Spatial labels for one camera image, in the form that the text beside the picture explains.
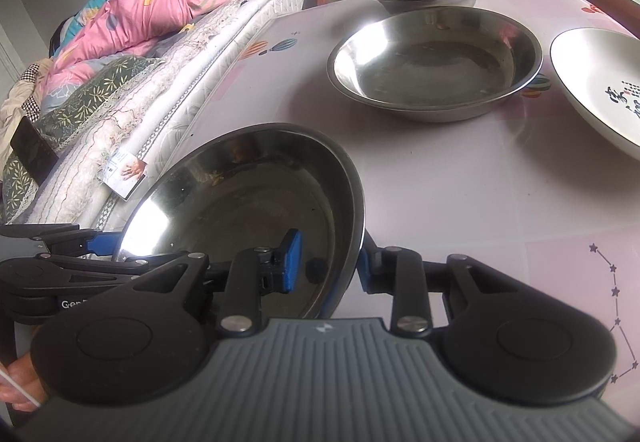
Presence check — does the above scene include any black smartphone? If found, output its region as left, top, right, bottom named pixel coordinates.
left=10, top=116, right=60, bottom=185

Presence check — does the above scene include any beige cloth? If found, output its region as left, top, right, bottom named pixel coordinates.
left=0, top=82, right=31, bottom=148

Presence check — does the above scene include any person's left hand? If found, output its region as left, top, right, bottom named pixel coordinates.
left=0, top=354, right=43, bottom=412

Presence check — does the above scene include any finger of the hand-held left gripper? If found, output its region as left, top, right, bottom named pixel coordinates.
left=0, top=252, right=171, bottom=283
left=0, top=223, right=123, bottom=257

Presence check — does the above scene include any green leaf patterned pillow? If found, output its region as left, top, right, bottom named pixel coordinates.
left=2, top=56, right=162, bottom=223

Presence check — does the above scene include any white quilted mattress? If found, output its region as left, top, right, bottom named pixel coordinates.
left=0, top=0, right=326, bottom=233

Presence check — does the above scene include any white ceramic plate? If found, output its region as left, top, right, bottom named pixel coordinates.
left=550, top=28, right=640, bottom=162

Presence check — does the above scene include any white thin stick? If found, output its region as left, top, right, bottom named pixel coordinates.
left=0, top=368, right=42, bottom=408

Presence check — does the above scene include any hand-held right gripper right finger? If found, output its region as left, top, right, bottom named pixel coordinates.
left=357, top=229, right=546, bottom=339

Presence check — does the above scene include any pink patterned quilt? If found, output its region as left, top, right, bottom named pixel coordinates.
left=50, top=0, right=231, bottom=88

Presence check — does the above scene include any large steel basin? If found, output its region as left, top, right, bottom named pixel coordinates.
left=327, top=5, right=544, bottom=124

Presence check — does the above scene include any medium steel basin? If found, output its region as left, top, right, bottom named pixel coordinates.
left=119, top=122, right=367, bottom=323

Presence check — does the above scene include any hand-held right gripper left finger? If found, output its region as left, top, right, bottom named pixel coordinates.
left=107, top=228, right=303, bottom=339

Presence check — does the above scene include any black white checkered cloth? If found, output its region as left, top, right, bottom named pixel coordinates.
left=20, top=64, right=42, bottom=123

